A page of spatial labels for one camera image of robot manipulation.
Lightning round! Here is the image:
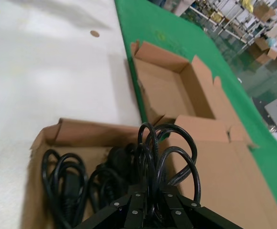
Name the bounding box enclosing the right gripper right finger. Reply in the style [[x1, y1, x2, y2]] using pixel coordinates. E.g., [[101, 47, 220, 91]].
[[163, 187, 277, 229]]

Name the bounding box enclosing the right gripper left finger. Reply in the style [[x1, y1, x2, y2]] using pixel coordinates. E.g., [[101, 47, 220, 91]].
[[73, 185, 146, 229]]

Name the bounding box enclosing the black power cable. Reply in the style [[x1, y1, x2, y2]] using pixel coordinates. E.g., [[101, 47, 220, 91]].
[[88, 142, 140, 211], [136, 122, 202, 215], [41, 149, 89, 224]]

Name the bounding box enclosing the brown cardboard box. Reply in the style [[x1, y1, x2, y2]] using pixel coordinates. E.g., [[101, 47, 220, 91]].
[[29, 114, 277, 229]]

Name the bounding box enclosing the cardboard box with torn rim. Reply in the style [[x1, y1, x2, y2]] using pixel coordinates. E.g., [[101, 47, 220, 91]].
[[130, 40, 246, 127]]

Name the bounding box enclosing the open cardboard shipping box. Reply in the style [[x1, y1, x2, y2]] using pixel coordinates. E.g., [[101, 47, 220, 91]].
[[254, 37, 277, 65]]

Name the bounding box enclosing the green table cloth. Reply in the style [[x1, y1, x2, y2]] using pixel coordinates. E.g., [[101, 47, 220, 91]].
[[114, 0, 277, 167]]

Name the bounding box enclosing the white pipe rack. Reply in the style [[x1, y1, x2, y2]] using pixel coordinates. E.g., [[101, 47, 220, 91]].
[[188, 0, 277, 47]]

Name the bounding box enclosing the small cardboard carton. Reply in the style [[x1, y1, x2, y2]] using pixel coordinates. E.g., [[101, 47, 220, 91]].
[[254, 4, 276, 22]]

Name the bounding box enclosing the yellow bags pile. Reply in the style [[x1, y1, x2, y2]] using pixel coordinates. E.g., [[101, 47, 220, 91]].
[[242, 0, 254, 11]]

